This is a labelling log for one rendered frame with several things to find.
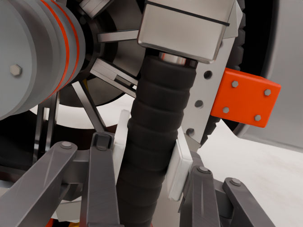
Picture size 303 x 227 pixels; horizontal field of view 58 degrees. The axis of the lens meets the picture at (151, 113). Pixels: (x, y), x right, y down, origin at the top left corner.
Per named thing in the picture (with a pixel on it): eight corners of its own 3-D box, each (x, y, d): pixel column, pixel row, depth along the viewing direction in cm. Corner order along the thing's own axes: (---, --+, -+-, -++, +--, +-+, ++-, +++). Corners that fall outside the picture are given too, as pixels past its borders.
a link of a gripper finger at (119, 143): (114, 189, 17) (102, 187, 16) (122, 143, 23) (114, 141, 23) (126, 145, 16) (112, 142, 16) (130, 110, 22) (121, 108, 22)
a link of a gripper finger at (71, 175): (101, 192, 15) (45, 181, 14) (112, 152, 19) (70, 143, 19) (107, 168, 14) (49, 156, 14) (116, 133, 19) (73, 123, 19)
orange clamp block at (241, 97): (199, 102, 48) (248, 115, 49) (209, 116, 40) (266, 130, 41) (212, 63, 46) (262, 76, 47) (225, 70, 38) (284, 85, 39)
